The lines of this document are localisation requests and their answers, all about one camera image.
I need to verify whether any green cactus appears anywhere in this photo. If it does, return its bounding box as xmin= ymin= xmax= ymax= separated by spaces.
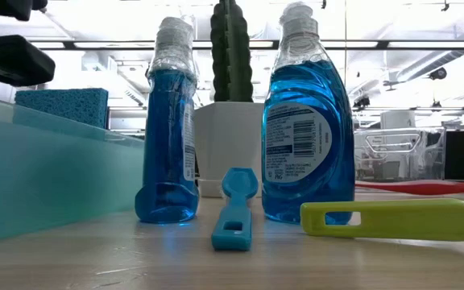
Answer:
xmin=209 ymin=0 xmax=254 ymax=103

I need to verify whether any clear plastic bin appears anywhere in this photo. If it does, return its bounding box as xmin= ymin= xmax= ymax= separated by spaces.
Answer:
xmin=354 ymin=126 xmax=445 ymax=181

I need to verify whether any blue sponge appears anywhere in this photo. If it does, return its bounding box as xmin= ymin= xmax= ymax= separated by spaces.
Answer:
xmin=14 ymin=87 xmax=110 ymax=130

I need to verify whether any red dish brush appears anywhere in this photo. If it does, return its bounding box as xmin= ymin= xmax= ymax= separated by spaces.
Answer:
xmin=354 ymin=176 xmax=464 ymax=199

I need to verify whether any blue dish soap bottle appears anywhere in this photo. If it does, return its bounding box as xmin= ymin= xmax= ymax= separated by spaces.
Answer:
xmin=134 ymin=16 xmax=200 ymax=225
xmin=260 ymin=2 xmax=357 ymax=226

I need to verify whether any white plant pot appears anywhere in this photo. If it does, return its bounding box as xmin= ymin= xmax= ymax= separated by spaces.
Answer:
xmin=193 ymin=101 xmax=265 ymax=199

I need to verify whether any white box appliance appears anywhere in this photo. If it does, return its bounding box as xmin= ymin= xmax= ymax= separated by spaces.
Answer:
xmin=379 ymin=110 xmax=416 ymax=131

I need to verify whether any black linear ceiling light rail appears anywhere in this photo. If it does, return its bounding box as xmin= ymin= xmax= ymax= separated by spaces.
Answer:
xmin=30 ymin=39 xmax=464 ymax=51

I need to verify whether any green translucent plastic bin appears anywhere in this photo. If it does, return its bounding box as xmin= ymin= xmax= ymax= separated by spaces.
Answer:
xmin=0 ymin=94 xmax=145 ymax=247

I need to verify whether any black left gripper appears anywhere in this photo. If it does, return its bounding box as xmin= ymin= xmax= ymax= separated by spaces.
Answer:
xmin=0 ymin=35 xmax=56 ymax=87

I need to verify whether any yellow-green toothbrush bottom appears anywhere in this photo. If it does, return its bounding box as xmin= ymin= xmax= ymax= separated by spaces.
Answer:
xmin=300 ymin=198 xmax=464 ymax=242

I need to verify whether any blue plastic dish scraper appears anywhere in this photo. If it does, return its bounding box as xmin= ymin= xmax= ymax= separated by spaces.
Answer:
xmin=210 ymin=167 xmax=259 ymax=252

